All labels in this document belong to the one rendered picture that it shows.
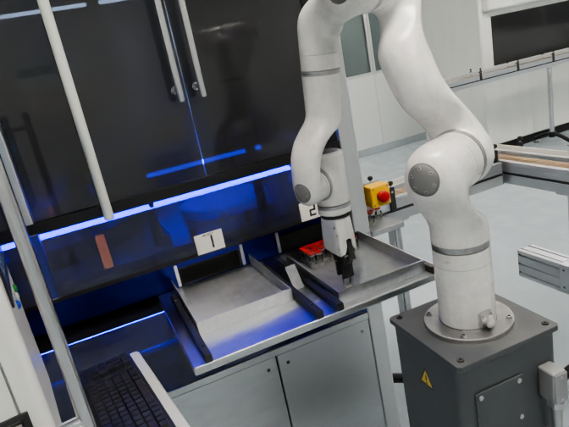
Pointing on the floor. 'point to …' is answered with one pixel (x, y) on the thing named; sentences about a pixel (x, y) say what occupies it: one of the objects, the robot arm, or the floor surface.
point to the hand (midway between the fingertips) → (344, 268)
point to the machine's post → (358, 216)
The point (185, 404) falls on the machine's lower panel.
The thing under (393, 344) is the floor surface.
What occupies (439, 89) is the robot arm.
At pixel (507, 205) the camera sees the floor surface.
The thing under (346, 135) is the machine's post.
